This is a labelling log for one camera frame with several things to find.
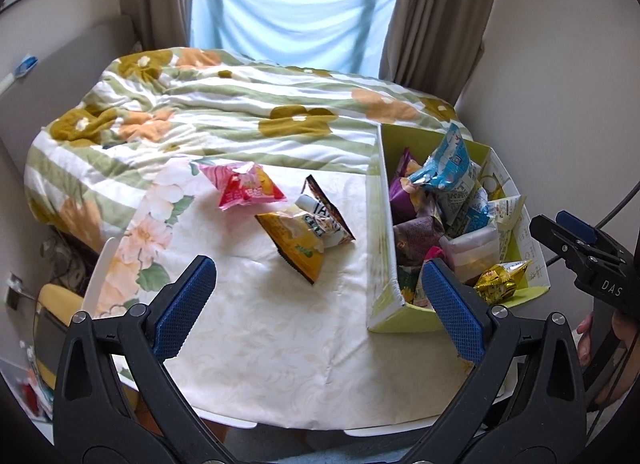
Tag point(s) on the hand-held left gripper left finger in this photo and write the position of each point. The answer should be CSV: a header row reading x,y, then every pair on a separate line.
x,y
185,309

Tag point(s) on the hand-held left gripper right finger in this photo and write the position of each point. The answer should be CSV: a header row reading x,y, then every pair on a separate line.
x,y
455,316

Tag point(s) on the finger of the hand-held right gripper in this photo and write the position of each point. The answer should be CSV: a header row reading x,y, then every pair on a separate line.
x,y
565,246
577,226

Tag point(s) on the yellow black snack packet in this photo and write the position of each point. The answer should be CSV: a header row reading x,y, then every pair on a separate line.
x,y
500,281

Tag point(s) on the cream snack packet red logo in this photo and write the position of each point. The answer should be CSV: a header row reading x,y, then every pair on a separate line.
x,y
507,216

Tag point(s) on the bright pink packet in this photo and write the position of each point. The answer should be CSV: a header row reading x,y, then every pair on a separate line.
x,y
435,254

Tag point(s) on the translucent white packet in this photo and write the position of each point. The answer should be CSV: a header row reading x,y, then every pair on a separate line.
x,y
472,250

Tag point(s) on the purple brown snack packet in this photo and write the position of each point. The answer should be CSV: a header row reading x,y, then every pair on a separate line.
x,y
417,239

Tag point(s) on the green yellow cardboard box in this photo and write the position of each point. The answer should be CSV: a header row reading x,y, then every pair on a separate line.
x,y
382,244

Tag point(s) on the golden orange snack packet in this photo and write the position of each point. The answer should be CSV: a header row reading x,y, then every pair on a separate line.
x,y
300,241

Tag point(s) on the person's right hand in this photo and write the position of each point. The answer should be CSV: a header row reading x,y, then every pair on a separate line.
x,y
584,344

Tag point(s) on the green snack packet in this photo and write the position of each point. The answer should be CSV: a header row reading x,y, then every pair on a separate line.
x,y
407,284

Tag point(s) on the cream floral tablecloth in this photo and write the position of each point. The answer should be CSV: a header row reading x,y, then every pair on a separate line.
x,y
280,344

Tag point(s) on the white blue printed snack packet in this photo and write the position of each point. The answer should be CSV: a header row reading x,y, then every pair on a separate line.
x,y
467,206

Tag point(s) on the dark patterned cloth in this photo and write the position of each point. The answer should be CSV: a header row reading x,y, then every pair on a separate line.
x,y
65,254

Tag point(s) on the pink red snack packet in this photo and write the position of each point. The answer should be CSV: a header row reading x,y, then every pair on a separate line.
x,y
245,186

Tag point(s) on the yellow chair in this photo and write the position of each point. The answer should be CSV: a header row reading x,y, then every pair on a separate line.
x,y
50,329

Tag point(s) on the floral striped blanket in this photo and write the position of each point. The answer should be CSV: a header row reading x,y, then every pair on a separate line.
x,y
225,109

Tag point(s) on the brown right curtain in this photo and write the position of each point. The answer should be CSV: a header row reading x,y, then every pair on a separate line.
x,y
440,19

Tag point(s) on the grey headboard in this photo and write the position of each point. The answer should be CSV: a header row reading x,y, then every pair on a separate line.
x,y
60,74

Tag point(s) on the white small box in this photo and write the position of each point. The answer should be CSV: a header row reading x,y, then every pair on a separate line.
x,y
6,83

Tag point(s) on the blue white small object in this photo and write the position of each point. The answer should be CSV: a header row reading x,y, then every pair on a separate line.
x,y
26,64

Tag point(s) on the light blue cloth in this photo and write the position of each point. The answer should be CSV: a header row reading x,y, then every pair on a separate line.
x,y
290,19

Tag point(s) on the wall socket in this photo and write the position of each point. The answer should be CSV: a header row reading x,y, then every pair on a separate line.
x,y
12,290

